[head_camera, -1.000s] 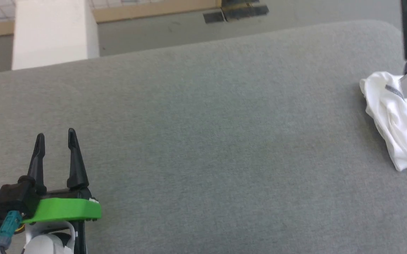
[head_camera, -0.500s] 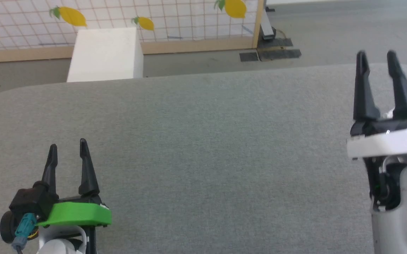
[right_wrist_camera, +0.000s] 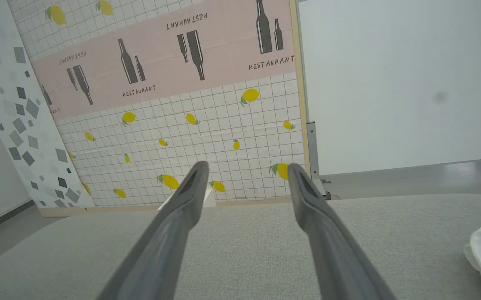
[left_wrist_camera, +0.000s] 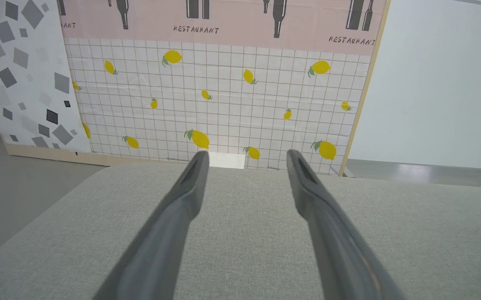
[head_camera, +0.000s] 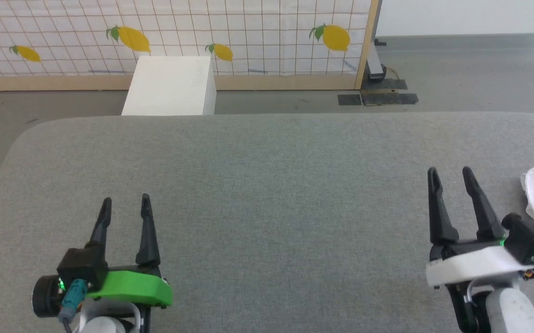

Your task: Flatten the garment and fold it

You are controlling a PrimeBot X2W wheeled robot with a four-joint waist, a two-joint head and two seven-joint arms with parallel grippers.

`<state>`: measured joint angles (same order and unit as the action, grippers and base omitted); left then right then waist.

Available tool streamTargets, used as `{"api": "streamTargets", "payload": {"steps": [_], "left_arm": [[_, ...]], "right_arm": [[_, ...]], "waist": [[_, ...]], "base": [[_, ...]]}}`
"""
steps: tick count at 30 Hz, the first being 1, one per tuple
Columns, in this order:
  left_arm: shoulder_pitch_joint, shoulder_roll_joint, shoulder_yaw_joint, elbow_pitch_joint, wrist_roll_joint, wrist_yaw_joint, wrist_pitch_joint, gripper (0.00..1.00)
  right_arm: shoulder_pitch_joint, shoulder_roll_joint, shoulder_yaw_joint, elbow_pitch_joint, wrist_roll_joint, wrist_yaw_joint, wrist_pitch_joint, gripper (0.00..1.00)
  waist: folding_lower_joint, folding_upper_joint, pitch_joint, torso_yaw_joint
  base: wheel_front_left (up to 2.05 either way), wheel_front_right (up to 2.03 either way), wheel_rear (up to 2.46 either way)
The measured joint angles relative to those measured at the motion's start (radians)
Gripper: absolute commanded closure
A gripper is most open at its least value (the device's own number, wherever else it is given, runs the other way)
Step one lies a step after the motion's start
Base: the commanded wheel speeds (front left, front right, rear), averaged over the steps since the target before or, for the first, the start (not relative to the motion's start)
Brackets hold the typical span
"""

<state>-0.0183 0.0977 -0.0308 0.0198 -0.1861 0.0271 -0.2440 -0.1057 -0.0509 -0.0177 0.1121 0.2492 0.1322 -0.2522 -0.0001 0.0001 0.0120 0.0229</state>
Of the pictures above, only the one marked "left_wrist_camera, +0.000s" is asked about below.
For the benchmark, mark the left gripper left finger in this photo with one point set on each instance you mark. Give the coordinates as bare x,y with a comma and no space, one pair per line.
161,246

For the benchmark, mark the lemon print partition panel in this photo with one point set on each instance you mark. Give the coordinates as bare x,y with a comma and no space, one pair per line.
232,83

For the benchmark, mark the grey squares print panel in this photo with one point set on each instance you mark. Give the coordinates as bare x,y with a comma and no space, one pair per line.
28,83

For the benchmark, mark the white box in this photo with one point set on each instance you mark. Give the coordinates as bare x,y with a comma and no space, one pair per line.
228,160

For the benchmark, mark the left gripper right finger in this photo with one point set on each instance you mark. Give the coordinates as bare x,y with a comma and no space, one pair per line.
336,250

